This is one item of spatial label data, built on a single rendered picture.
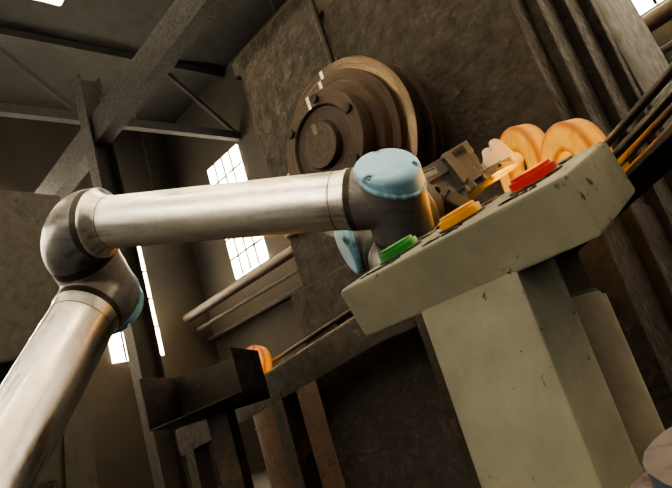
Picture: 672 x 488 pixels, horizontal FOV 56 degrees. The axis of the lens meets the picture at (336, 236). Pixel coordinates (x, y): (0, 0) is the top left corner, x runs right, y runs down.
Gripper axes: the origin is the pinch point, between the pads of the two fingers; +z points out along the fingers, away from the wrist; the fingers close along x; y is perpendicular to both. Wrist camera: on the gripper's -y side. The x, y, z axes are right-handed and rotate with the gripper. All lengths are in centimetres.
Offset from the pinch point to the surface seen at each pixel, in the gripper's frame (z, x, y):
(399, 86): 5.8, 30.7, 35.4
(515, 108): 23.3, 25.1, 15.0
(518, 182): -37, -55, -11
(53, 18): -7, 776, 711
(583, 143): -3.7, -20.4, -6.2
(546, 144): -2.5, -11.8, -2.1
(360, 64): 4, 38, 48
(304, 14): 14, 66, 86
